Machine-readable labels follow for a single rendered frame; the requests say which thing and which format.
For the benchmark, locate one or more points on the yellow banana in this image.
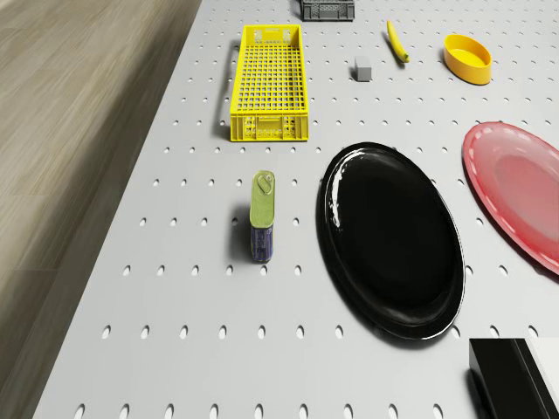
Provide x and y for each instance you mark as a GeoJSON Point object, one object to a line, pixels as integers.
{"type": "Point", "coordinates": [396, 43]}

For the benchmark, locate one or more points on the flat-sided can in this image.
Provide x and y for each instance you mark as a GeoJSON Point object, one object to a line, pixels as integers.
{"type": "Point", "coordinates": [262, 209]}

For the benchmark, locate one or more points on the yellow basket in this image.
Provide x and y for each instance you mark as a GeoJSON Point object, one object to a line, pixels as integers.
{"type": "Point", "coordinates": [244, 126]}

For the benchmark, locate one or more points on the black plate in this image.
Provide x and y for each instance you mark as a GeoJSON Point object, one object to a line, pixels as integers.
{"type": "Point", "coordinates": [393, 244]}

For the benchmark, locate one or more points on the grey cube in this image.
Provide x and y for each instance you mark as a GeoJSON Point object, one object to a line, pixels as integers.
{"type": "Point", "coordinates": [363, 72]}

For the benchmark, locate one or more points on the dark grey basket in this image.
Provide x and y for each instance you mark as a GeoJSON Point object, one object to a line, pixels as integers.
{"type": "Point", "coordinates": [327, 11]}

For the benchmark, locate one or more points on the yellow bowl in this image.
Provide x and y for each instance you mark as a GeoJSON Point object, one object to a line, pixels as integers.
{"type": "Point", "coordinates": [467, 70]}

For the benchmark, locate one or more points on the red plate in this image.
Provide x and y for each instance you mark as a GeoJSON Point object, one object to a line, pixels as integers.
{"type": "Point", "coordinates": [515, 192]}

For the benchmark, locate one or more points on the black stove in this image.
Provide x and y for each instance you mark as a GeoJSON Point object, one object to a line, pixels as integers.
{"type": "Point", "coordinates": [498, 375]}

